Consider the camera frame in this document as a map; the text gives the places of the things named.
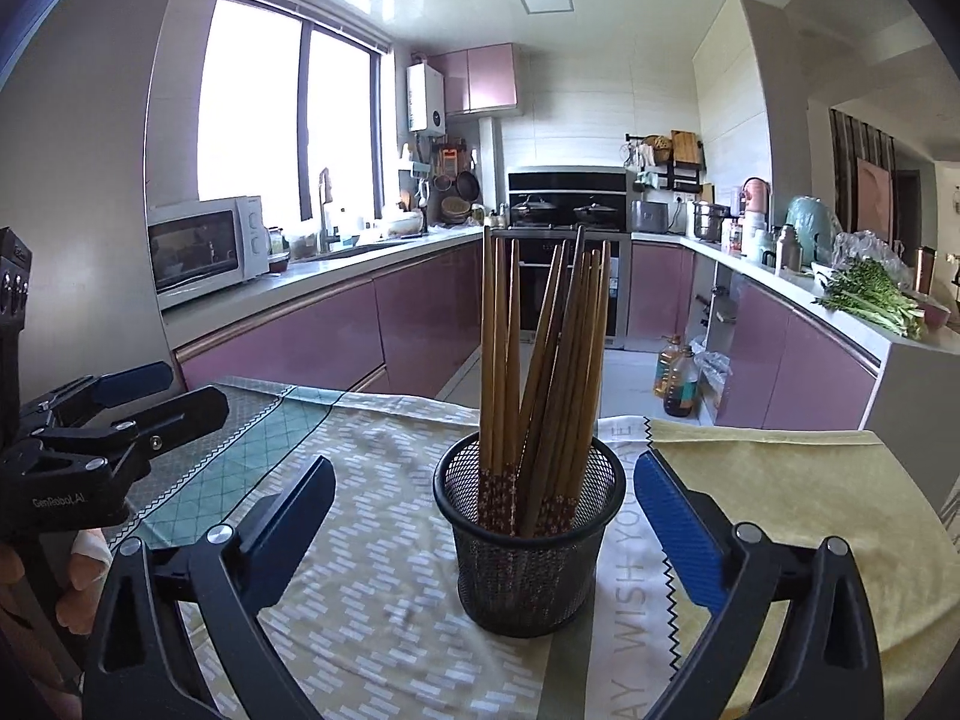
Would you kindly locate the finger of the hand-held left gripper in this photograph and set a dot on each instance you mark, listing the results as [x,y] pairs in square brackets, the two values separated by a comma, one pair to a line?
[180,409]
[135,379]

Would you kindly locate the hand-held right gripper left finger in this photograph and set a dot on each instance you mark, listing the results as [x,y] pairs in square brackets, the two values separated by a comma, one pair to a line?
[289,517]

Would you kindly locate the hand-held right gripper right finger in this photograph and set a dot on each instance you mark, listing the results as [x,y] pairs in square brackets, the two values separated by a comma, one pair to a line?
[679,529]

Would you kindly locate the black mesh holder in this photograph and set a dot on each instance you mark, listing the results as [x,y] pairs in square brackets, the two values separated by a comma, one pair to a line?
[525,585]

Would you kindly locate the bunch of wooden chopsticks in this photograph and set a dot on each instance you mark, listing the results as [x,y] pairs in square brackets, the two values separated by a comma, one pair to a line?
[495,360]

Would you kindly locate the person's left hand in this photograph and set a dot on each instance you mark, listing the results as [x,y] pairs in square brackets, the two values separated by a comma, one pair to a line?
[86,566]

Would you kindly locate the white printed cloth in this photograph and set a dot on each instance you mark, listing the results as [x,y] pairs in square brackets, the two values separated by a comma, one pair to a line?
[637,585]

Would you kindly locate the grey teal quilted runner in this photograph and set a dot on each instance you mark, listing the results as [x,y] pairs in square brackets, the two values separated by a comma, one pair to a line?
[247,435]

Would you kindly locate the beige patterned tablecloth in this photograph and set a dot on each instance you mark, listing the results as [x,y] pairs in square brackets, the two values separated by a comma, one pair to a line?
[375,480]

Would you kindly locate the white microwave oven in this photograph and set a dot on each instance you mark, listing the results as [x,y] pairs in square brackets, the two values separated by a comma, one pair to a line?
[202,247]

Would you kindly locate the cooking oil bottle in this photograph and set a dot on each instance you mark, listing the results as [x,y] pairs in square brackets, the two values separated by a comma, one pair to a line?
[677,379]

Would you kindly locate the yellow towel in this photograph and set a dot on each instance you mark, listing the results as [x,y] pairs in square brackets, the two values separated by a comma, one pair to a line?
[825,487]

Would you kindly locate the crumpled floor plastic bag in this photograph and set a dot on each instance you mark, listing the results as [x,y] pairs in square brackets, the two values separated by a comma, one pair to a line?
[712,379]

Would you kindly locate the grey refrigerator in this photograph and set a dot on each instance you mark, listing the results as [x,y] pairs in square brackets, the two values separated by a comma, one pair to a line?
[90,165]

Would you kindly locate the long pink base cabinets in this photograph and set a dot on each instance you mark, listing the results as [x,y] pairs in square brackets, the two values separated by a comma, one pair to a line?
[337,330]

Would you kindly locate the pink base cabinets with gap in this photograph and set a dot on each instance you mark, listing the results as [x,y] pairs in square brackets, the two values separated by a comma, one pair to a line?
[795,360]

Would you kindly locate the steel kitchen faucet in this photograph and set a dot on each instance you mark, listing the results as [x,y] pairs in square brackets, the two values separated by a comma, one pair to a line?
[324,202]

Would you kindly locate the black built-in oven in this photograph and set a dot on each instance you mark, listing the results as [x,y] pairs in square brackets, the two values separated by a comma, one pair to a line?
[536,270]

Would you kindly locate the kitchen window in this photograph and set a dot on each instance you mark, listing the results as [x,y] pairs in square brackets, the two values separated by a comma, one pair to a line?
[247,105]

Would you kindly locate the steel vacuum flask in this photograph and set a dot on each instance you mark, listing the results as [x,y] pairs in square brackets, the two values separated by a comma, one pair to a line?
[787,249]

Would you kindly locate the green leafy vegetables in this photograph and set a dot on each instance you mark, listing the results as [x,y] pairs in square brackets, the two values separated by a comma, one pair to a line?
[870,296]

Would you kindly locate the white jug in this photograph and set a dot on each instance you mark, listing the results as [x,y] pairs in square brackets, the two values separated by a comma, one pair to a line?
[757,236]

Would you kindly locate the steel stock pot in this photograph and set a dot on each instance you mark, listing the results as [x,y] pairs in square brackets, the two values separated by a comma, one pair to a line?
[709,221]

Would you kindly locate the silver toaster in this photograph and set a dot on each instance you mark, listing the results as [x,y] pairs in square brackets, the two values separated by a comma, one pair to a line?
[650,216]

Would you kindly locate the black lidded pot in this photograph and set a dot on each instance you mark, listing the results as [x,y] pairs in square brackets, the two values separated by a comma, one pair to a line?
[534,211]
[596,214]

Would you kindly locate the teal kitchen appliance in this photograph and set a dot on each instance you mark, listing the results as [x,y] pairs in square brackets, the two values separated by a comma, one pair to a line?
[811,225]

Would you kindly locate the purple bowl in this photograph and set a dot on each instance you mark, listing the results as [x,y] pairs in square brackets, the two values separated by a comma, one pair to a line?
[936,315]

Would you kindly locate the clear plastic bag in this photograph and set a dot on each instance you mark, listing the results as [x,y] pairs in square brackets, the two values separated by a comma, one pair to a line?
[870,249]

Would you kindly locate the round woven basket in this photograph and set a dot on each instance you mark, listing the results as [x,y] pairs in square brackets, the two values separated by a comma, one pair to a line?
[455,210]

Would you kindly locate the pink kettle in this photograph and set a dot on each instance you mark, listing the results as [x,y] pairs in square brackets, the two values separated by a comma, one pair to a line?
[754,195]

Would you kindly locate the copper tumbler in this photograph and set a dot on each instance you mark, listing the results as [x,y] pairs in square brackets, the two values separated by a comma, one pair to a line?
[924,270]

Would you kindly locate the hanging black pan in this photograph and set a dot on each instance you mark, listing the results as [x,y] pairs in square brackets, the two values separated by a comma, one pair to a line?
[467,187]

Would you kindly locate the black range hood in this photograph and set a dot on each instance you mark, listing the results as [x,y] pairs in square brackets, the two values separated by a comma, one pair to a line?
[566,180]

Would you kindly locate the wooden cutting board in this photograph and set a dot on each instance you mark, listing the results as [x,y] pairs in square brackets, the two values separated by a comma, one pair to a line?
[684,146]

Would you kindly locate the white water heater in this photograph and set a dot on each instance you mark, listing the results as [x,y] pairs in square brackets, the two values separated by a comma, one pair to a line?
[426,101]

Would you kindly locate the dark striped curtain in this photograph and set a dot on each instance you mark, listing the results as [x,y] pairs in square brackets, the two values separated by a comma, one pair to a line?
[841,165]

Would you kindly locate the black wall rack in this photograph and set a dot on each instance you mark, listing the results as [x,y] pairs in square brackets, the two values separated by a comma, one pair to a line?
[686,174]

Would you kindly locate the pink wall cabinet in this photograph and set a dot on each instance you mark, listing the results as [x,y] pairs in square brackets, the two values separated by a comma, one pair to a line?
[480,79]

